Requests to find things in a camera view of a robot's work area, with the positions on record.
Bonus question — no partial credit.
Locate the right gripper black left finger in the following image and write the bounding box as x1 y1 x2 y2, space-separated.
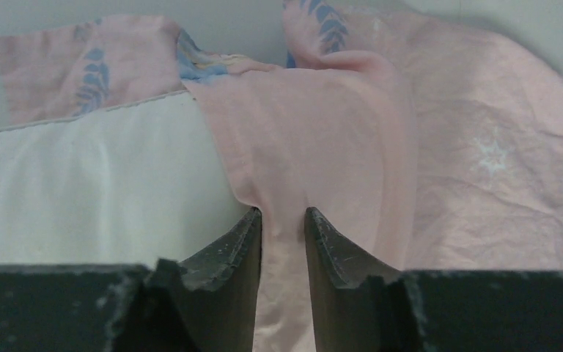
0 208 262 351

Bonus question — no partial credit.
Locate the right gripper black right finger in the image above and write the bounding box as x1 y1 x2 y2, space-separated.
304 208 563 351

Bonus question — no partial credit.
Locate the pink and blue pillowcase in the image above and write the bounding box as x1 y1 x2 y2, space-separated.
0 1 563 351

